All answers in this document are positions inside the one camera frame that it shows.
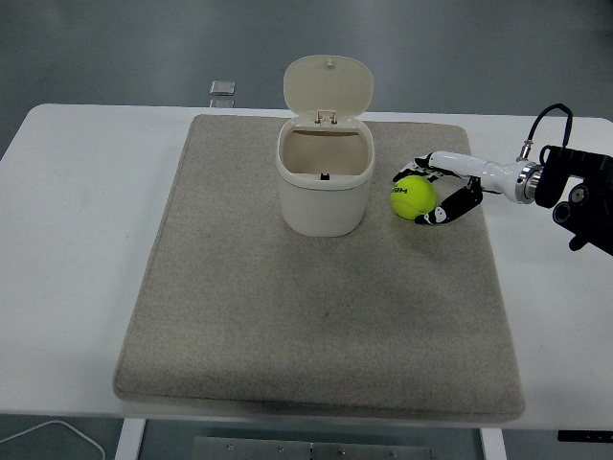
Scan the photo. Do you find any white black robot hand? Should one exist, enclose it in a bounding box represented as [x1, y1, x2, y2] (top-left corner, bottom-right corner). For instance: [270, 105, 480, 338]
[392, 150, 527, 226]

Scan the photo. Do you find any yellow-green tennis ball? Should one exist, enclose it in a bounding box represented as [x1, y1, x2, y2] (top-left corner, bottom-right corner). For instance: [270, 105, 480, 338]
[390, 174, 438, 220]

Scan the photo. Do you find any cream bin with hinged lid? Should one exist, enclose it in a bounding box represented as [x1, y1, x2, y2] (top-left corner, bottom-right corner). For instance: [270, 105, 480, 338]
[276, 55, 375, 238]

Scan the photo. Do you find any beige fabric mat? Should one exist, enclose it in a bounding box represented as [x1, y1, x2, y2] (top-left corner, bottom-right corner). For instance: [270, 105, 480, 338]
[112, 113, 527, 424]

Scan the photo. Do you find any white table leg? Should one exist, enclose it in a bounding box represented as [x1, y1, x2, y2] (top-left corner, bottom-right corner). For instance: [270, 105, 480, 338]
[478, 425, 507, 460]
[115, 418, 148, 460]

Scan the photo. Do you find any black bar under table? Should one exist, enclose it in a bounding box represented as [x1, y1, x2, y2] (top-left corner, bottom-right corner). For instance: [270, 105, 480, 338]
[557, 429, 613, 443]

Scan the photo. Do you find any grey metal plate with screws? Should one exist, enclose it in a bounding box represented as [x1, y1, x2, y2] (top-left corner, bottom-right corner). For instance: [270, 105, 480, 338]
[193, 436, 432, 460]

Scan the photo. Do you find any white cable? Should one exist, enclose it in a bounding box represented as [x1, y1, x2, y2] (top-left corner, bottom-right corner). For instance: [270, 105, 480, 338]
[0, 420, 105, 460]

